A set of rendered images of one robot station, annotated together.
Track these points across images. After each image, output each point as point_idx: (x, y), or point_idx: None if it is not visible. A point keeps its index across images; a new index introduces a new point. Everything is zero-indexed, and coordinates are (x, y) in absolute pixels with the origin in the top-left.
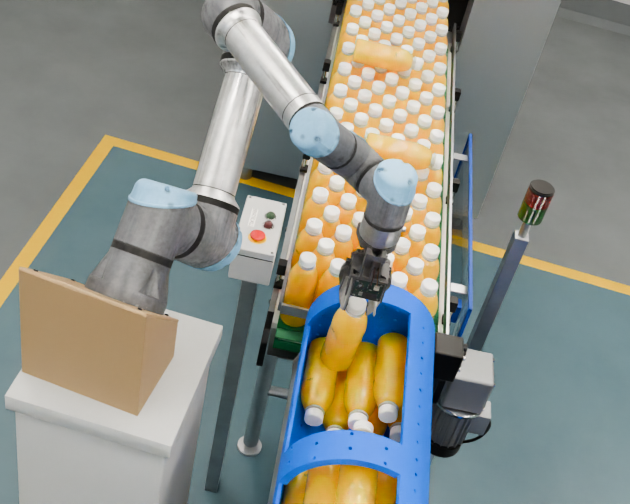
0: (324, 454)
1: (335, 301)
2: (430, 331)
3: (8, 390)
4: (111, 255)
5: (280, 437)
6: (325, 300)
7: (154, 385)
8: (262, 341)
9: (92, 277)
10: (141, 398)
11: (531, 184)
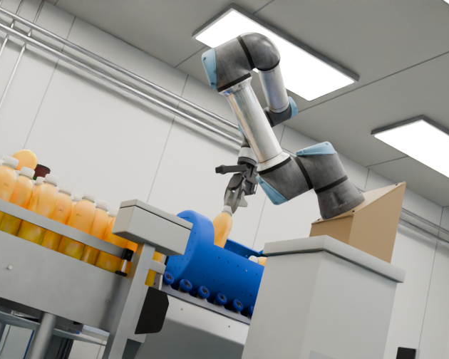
0: None
1: (210, 222)
2: None
3: (403, 269)
4: (351, 181)
5: (213, 332)
6: (207, 225)
7: None
8: (168, 302)
9: (361, 194)
10: None
11: (45, 166)
